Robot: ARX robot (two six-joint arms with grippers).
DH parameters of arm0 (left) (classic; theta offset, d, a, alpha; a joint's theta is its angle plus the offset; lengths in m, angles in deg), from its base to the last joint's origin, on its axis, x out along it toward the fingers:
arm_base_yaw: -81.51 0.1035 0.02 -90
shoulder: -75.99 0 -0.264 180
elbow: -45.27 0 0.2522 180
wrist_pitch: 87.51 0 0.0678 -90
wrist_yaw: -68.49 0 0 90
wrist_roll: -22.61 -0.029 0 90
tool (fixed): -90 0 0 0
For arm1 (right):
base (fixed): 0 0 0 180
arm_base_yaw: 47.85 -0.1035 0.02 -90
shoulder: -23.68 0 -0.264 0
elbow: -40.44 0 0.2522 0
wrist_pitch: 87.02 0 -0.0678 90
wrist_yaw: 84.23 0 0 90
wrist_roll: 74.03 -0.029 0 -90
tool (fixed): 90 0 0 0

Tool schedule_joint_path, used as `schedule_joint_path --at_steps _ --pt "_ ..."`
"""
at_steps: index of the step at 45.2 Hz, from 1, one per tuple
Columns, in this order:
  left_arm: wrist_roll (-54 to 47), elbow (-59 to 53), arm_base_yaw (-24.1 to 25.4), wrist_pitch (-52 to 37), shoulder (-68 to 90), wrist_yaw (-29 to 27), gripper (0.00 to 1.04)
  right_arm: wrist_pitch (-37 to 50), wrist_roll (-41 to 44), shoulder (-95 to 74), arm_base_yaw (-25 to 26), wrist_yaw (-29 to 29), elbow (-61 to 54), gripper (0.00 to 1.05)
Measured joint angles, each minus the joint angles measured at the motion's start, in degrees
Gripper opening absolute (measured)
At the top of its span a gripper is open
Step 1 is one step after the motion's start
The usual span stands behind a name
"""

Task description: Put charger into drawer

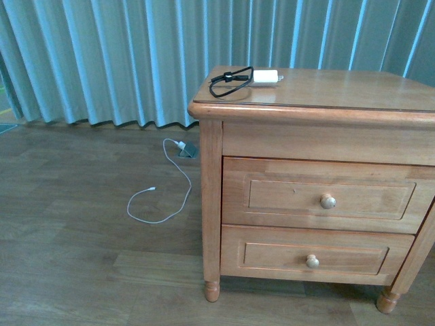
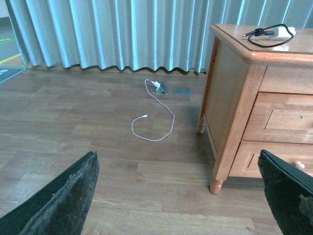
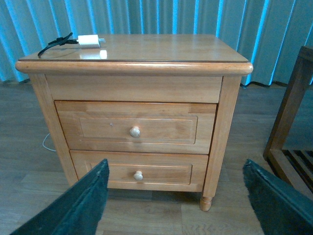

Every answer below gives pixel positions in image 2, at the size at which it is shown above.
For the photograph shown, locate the white floor charging cable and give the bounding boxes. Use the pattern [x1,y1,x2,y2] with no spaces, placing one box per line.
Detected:
[131,79,175,142]

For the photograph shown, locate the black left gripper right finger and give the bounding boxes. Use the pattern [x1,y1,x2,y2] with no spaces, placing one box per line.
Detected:
[258,149,313,235]

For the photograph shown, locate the wooden nightstand cabinet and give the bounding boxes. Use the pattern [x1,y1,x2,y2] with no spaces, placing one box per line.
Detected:
[198,23,313,194]

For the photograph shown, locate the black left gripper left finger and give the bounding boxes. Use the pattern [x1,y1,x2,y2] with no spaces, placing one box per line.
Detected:
[0,151,99,235]

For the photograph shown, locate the closed metal floor socket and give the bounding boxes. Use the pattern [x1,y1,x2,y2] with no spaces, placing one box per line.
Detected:
[174,88,191,96]

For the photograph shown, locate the light green pleated curtain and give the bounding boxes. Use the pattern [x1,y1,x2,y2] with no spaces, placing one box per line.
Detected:
[6,0,313,72]

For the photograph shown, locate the green floor sign mat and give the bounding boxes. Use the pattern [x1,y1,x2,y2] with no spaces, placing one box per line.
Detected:
[0,67,26,83]

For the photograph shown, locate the white charger with black cable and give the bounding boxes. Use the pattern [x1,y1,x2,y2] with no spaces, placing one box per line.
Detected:
[243,23,296,48]

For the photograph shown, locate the open metal floor socket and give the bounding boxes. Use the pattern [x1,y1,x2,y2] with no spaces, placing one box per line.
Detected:
[154,83,169,94]

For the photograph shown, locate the wooden bottom drawer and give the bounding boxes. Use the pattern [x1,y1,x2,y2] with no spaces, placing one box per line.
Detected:
[229,141,313,178]

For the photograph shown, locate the wooden top drawer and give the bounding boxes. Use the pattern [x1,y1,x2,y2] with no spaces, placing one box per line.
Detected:
[242,93,313,144]

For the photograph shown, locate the wooden drawer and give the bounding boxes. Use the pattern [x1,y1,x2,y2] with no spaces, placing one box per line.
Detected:
[229,141,313,178]
[242,93,313,144]

